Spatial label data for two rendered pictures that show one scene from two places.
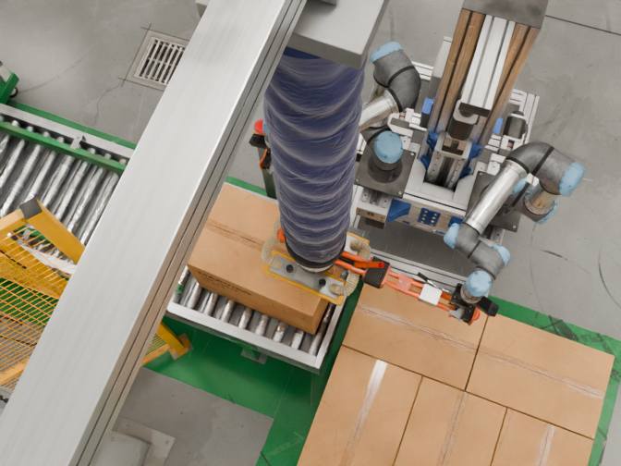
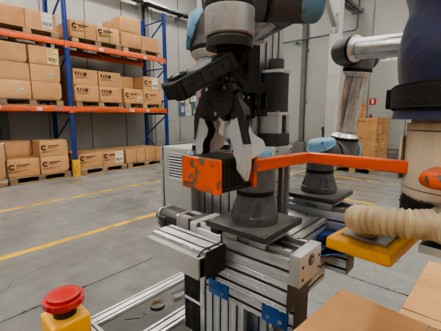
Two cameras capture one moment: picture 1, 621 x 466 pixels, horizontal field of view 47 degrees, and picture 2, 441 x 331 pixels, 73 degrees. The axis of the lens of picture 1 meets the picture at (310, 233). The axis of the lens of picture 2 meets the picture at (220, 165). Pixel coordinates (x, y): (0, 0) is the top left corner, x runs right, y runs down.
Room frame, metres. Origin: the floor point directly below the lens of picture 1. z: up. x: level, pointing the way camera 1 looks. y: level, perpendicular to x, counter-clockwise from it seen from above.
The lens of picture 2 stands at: (1.06, 0.57, 1.36)
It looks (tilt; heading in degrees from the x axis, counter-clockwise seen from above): 9 degrees down; 290
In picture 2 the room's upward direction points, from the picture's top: straight up
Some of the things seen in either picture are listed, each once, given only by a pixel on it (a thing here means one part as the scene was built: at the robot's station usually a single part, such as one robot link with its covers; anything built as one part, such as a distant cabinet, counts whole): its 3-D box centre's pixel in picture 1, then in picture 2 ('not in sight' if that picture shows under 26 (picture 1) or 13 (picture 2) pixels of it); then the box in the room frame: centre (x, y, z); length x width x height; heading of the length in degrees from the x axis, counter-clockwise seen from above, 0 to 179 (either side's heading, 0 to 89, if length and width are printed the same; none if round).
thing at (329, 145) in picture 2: (507, 186); (321, 153); (1.08, -0.80, 1.20); 0.13 x 0.12 x 0.14; 49
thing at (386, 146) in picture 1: (387, 149); (252, 167); (1.27, -0.33, 1.20); 0.13 x 0.12 x 0.14; 25
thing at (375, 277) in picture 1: (376, 272); not in sight; (0.73, -0.24, 1.28); 0.10 x 0.08 x 0.06; 153
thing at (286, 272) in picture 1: (306, 276); not in sight; (0.76, 0.03, 1.17); 0.34 x 0.10 x 0.05; 63
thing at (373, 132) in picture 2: not in sight; (361, 136); (0.22, -8.09, 0.87); 1.21 x 1.02 x 1.74; 68
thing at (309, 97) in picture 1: (312, 132); not in sight; (0.85, -0.02, 2.22); 0.24 x 0.24 x 1.25
